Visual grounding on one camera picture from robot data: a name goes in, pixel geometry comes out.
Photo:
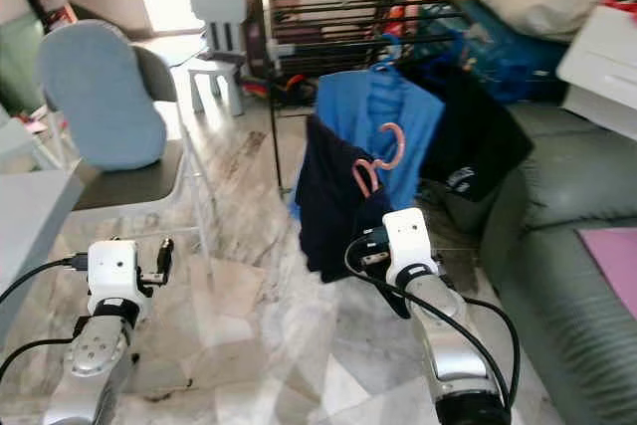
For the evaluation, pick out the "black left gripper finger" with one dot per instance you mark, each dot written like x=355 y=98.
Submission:
x=164 y=258

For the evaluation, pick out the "navy blue garment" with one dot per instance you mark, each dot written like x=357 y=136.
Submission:
x=333 y=211

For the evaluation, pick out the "pink clothes hanger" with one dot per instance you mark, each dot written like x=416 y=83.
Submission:
x=393 y=151

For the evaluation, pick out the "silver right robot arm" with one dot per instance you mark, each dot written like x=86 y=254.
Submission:
x=453 y=345

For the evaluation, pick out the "blue clothes hanger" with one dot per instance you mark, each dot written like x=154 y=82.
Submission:
x=388 y=52

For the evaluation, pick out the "white folding chair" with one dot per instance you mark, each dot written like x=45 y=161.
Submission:
x=149 y=181

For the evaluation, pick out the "black garment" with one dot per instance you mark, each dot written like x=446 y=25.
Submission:
x=478 y=136

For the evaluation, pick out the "light blue cushion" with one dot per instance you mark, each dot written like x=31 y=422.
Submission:
x=100 y=97

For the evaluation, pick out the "blue hard suitcase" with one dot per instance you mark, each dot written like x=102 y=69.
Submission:
x=508 y=52

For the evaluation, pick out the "pink mat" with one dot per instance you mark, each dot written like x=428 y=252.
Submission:
x=612 y=266

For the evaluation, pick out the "black clothes drying rack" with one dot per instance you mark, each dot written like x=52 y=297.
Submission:
x=333 y=7

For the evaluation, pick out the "white box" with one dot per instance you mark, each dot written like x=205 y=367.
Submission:
x=602 y=72

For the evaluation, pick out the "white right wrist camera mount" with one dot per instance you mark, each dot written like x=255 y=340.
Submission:
x=408 y=241

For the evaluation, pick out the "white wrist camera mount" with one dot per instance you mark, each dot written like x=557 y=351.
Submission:
x=114 y=271
x=408 y=241

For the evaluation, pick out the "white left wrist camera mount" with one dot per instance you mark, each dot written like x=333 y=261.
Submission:
x=114 y=271

